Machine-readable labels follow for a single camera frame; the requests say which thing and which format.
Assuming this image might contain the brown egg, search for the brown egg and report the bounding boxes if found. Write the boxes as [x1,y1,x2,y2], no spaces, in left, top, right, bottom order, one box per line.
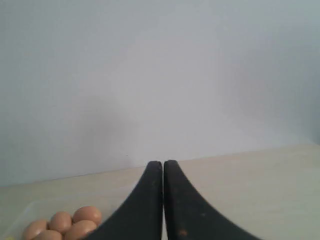
[72,206,102,225]
[48,211,73,235]
[33,229,63,240]
[22,219,48,240]
[64,220,97,240]

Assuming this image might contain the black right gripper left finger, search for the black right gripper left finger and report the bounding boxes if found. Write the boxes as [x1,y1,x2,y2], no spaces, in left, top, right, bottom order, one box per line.
[85,161,163,240]

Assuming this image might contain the clear plastic container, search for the clear plastic container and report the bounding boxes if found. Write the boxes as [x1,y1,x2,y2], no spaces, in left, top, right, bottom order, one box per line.
[2,198,77,240]

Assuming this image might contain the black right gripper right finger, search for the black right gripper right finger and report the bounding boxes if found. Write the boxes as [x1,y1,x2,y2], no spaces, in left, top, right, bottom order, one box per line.
[163,160,257,240]

